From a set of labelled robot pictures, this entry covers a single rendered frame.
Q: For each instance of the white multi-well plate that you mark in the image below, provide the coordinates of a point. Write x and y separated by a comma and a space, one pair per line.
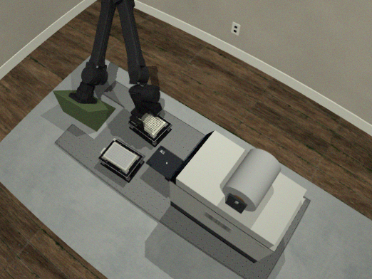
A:
120, 156

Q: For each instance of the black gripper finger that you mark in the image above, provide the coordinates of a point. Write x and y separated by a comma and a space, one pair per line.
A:
139, 123

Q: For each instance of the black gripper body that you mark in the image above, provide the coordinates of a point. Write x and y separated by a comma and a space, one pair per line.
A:
135, 113

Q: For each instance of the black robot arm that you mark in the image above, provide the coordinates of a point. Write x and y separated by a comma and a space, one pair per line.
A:
137, 69

